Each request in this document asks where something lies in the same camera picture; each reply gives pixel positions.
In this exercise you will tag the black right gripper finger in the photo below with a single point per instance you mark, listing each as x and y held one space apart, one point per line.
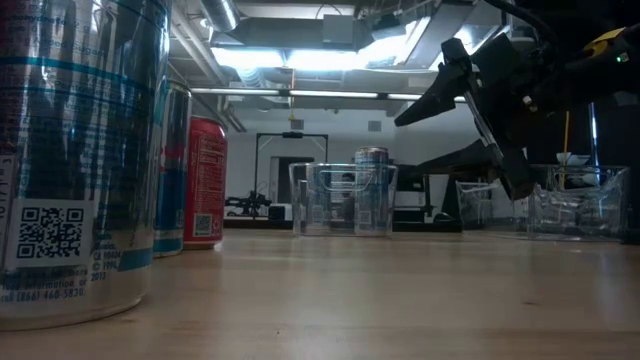
442 90
475 160

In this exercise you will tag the blue silver Red Bull can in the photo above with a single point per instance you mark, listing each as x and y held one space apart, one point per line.
372 160
75 150
172 200

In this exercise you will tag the clear plastic bin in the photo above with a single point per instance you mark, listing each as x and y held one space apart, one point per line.
320 220
575 220

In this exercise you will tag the red cola can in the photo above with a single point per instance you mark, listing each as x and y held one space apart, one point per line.
207 185

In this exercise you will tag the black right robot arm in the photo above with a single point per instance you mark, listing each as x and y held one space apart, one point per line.
600 15

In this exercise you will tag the black background cabinet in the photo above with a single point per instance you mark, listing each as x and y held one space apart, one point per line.
415 200

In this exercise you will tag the long fluorescent strip light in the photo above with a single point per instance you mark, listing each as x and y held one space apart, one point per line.
330 94

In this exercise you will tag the bright ceiling light panel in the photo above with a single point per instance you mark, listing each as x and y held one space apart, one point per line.
310 59

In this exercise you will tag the black frame clamp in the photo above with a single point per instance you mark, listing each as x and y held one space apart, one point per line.
452 210

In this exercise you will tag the grey ceiling duct box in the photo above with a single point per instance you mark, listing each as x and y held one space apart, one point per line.
340 30

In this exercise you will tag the black gantry frame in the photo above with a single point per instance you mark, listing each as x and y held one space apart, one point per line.
292 135

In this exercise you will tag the silver round ventilation duct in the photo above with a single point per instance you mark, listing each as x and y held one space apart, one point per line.
220 12

